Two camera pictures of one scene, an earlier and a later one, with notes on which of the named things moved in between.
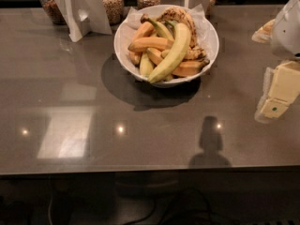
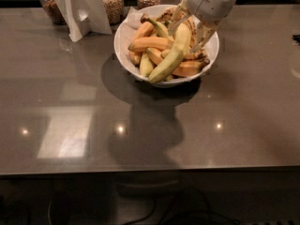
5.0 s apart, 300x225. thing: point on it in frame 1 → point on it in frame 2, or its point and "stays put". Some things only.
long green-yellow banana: [183, 40] stays put
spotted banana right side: [195, 53] stays put
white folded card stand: [83, 8] stays put
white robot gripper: [288, 32] → [210, 3]
